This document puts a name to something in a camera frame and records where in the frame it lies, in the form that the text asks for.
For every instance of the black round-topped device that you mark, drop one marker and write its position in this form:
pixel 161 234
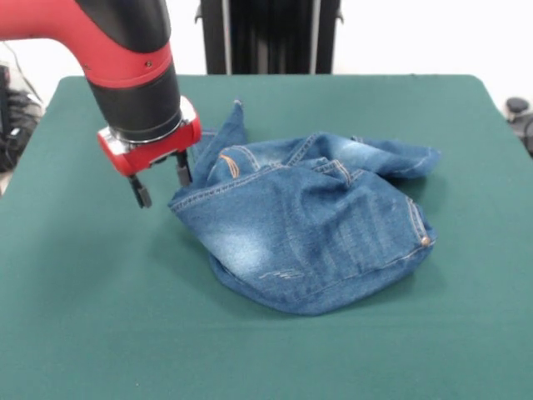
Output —
pixel 518 106

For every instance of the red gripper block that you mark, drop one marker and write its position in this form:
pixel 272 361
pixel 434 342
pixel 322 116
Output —
pixel 154 152

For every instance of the dark green table cloth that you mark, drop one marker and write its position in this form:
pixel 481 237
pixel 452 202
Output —
pixel 104 291

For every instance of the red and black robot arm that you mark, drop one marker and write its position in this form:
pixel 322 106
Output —
pixel 125 54

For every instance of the blue denim jeans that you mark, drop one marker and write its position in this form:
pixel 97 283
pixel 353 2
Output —
pixel 308 225

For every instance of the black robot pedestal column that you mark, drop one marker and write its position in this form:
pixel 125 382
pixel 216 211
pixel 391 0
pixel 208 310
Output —
pixel 270 37

